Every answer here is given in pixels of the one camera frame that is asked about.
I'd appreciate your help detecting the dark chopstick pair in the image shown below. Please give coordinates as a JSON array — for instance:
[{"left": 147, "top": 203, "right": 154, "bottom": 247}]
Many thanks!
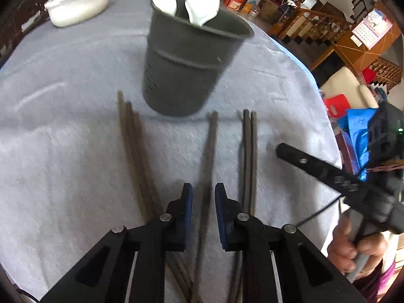
[
  {"left": 227, "top": 109, "right": 253, "bottom": 303},
  {"left": 249, "top": 112, "right": 258, "bottom": 215}
]

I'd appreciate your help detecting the person right hand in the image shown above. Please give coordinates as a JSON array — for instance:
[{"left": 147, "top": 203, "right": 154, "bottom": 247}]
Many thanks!
[{"left": 327, "top": 215, "right": 388, "bottom": 279}]

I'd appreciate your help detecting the blue plastic bag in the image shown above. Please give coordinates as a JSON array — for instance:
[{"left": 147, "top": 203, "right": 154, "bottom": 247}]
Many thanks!
[{"left": 338, "top": 108, "right": 377, "bottom": 181}]

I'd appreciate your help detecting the red plastic stool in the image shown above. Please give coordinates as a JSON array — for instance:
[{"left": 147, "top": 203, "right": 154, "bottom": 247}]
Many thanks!
[{"left": 323, "top": 94, "right": 350, "bottom": 119}]

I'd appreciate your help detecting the cream chair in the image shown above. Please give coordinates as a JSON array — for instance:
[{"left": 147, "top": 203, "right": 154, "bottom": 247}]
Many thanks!
[{"left": 320, "top": 66, "right": 379, "bottom": 109}]

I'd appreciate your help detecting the grey towel table cloth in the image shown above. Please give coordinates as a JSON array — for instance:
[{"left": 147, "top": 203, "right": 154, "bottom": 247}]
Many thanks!
[{"left": 0, "top": 0, "right": 343, "bottom": 303}]

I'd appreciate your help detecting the dark grey utensil holder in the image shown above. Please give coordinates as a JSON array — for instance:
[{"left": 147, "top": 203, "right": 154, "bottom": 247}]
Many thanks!
[{"left": 142, "top": 0, "right": 254, "bottom": 117}]

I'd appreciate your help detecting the wooden stair railing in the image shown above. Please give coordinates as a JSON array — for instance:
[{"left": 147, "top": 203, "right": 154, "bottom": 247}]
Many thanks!
[{"left": 275, "top": 8, "right": 353, "bottom": 46}]

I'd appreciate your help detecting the white plastic spoon right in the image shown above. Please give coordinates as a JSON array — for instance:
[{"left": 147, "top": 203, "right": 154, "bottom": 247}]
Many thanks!
[{"left": 185, "top": 0, "right": 220, "bottom": 27}]

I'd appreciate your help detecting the black cable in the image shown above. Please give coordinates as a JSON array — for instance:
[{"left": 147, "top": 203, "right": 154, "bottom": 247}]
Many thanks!
[{"left": 294, "top": 195, "right": 345, "bottom": 229}]

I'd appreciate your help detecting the wall calendar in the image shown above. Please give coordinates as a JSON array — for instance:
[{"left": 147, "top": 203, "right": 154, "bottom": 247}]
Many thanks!
[{"left": 350, "top": 9, "right": 393, "bottom": 49}]

